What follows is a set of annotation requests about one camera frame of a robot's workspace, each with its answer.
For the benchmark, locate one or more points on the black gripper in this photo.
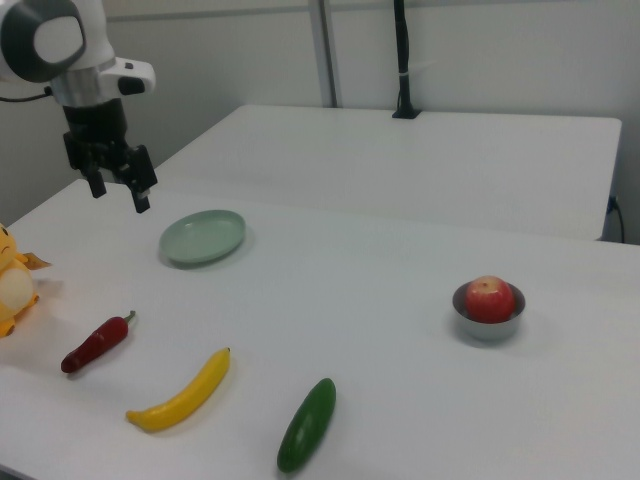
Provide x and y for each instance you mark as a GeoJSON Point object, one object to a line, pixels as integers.
{"type": "Point", "coordinates": [97, 132]}

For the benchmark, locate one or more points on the red apple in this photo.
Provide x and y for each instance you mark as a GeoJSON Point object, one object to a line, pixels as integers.
{"type": "Point", "coordinates": [490, 300]}

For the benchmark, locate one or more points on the small grey bowl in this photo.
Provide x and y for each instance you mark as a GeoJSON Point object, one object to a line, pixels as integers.
{"type": "Point", "coordinates": [487, 331]}

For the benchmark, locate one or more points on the light green plate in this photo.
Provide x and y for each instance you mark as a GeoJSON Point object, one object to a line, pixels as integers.
{"type": "Point", "coordinates": [202, 237]}

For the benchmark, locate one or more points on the yellow plush toy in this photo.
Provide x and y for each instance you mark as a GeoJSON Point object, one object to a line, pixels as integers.
{"type": "Point", "coordinates": [12, 290]}

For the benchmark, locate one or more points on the red chili pepper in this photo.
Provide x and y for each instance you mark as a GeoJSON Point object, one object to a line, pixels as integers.
{"type": "Point", "coordinates": [97, 342]}

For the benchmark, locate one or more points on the yellow banana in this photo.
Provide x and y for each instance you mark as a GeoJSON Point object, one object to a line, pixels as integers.
{"type": "Point", "coordinates": [190, 395]}

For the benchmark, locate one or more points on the black pole with base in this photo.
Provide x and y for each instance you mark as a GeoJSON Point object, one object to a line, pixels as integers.
{"type": "Point", "coordinates": [404, 60]}

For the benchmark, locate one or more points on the green cucumber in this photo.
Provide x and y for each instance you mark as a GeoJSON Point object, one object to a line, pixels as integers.
{"type": "Point", "coordinates": [307, 427]}

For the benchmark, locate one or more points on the grey partition frame post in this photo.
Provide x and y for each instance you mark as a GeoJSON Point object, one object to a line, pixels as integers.
{"type": "Point", "coordinates": [327, 50]}

